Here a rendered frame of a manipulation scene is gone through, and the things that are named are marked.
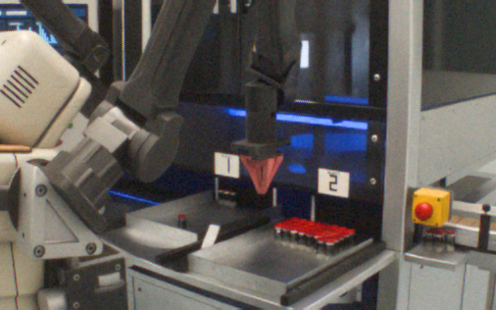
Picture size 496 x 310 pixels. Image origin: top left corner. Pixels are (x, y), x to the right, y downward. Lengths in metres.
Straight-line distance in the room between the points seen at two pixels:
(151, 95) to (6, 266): 0.34
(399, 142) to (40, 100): 0.83
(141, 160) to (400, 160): 0.77
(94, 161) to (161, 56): 0.15
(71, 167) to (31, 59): 0.19
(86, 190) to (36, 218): 0.07
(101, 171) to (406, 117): 0.81
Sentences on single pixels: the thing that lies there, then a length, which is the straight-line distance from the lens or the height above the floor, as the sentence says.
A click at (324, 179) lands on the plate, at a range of 1.53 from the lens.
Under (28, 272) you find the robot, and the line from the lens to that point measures 0.95.
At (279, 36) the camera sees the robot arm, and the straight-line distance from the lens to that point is 1.01.
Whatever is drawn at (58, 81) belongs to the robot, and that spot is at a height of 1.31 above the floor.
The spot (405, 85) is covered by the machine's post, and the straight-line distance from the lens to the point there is 1.40.
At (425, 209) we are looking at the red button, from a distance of 1.38.
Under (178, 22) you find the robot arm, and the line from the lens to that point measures 0.76.
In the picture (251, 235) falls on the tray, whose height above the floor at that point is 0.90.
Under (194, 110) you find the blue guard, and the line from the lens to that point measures 1.77.
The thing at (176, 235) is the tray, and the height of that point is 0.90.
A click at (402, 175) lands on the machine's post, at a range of 1.43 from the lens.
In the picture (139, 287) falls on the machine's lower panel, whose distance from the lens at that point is 2.13.
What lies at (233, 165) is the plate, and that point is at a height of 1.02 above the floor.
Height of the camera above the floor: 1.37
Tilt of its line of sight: 11 degrees down
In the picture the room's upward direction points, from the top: straight up
